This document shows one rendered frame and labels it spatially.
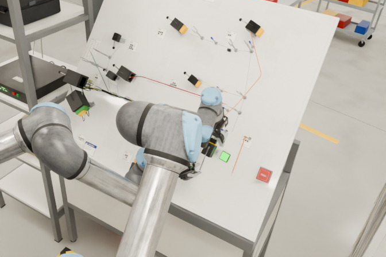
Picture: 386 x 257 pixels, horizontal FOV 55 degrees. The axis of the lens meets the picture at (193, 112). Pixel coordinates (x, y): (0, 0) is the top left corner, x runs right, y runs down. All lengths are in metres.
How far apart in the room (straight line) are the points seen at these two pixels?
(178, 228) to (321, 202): 1.60
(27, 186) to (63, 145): 1.75
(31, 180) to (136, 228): 2.02
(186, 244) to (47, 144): 1.08
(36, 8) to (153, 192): 1.32
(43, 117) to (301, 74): 1.06
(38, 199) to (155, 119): 1.91
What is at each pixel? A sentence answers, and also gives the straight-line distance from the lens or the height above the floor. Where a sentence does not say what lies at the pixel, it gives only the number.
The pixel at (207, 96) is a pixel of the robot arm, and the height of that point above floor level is 1.50.
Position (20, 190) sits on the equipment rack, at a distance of 2.82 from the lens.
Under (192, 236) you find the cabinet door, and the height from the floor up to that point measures 0.66.
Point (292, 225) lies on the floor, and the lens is 2.98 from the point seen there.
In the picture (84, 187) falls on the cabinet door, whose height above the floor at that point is 0.61.
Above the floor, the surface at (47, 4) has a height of 1.53.
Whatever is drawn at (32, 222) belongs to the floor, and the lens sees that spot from 2.93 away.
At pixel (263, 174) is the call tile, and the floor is 1.11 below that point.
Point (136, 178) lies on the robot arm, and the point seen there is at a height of 1.22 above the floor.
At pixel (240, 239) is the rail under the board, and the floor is 0.86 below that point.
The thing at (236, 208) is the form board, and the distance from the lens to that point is 1.68.
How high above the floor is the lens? 2.18
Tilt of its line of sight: 34 degrees down
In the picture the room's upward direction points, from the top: 6 degrees clockwise
